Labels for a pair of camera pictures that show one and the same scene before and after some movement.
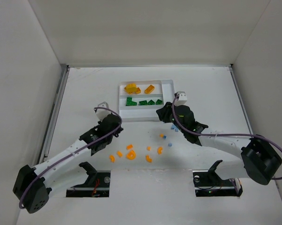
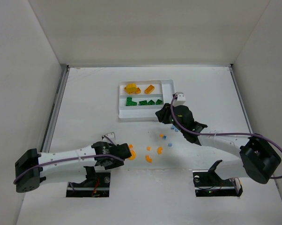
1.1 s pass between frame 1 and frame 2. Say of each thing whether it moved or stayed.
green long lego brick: stayed
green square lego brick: stayed
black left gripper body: moved
